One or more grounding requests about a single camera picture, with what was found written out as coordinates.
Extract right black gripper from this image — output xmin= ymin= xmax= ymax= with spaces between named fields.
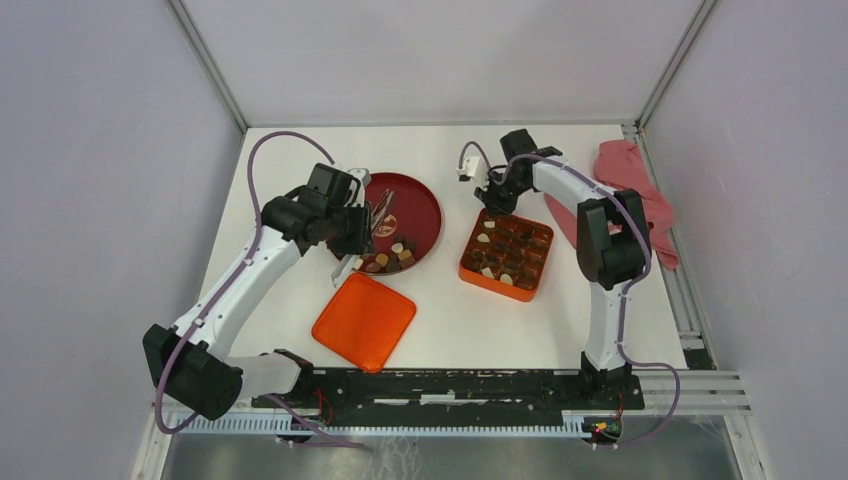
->
xmin=474 ymin=169 xmax=529 ymax=218

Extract metal serving tongs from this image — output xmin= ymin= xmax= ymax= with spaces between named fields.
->
xmin=331 ymin=189 xmax=394 ymax=288

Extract orange compartment chocolate box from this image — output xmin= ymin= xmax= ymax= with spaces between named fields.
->
xmin=458 ymin=209 xmax=554 ymax=303

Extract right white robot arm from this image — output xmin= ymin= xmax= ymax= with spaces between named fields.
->
xmin=474 ymin=129 xmax=652 ymax=408

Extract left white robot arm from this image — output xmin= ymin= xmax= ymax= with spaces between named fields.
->
xmin=142 ymin=164 xmax=375 ymax=420

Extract round dark red plate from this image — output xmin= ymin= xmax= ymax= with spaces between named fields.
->
xmin=357 ymin=172 xmax=443 ymax=276

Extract orange box lid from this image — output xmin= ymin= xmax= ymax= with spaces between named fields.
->
xmin=311 ymin=273 xmax=417 ymax=373

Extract pink cloth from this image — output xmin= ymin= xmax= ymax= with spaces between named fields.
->
xmin=543 ymin=139 xmax=680 ymax=272

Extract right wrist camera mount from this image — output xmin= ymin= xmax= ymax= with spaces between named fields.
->
xmin=456 ymin=156 xmax=487 ymax=184

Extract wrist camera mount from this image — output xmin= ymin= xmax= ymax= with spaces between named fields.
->
xmin=347 ymin=168 xmax=371 ymax=190
xmin=456 ymin=156 xmax=487 ymax=184

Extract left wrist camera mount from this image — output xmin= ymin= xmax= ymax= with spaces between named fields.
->
xmin=347 ymin=168 xmax=371 ymax=190

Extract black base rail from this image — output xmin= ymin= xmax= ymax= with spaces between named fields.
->
xmin=281 ymin=368 xmax=645 ymax=427

